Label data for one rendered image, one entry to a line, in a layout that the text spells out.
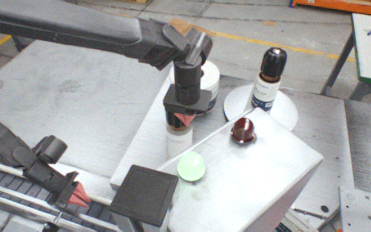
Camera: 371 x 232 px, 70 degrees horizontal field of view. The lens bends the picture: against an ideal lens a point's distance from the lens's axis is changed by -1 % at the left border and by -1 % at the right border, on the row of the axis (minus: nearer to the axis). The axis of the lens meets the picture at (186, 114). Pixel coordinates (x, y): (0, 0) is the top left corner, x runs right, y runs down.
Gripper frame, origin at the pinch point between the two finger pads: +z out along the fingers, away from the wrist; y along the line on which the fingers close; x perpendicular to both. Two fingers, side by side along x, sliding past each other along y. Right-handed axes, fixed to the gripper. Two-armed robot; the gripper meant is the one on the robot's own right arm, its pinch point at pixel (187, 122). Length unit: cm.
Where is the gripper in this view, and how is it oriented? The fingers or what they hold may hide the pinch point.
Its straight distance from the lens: 67.6
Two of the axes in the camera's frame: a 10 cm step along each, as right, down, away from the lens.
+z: 0.1, 6.6, 7.5
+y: -9.6, -2.0, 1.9
